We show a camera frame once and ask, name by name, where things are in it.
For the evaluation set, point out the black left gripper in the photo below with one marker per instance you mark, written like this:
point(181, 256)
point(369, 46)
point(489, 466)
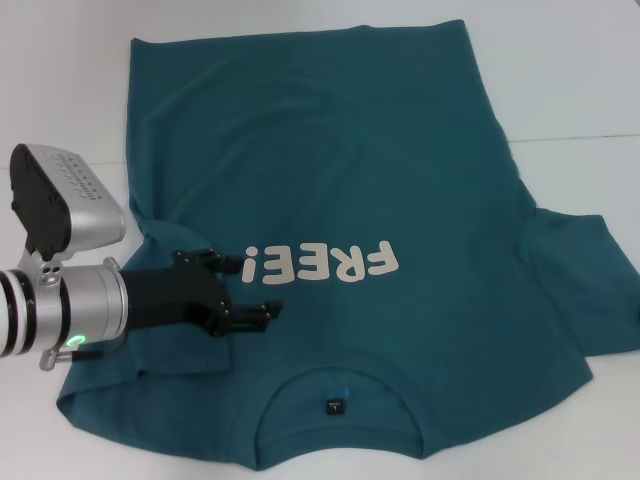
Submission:
point(170, 295)

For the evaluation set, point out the teal blue printed t-shirt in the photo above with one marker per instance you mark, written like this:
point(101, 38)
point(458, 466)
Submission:
point(350, 150)

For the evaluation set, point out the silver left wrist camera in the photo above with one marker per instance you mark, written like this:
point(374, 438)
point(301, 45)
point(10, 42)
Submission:
point(75, 200)

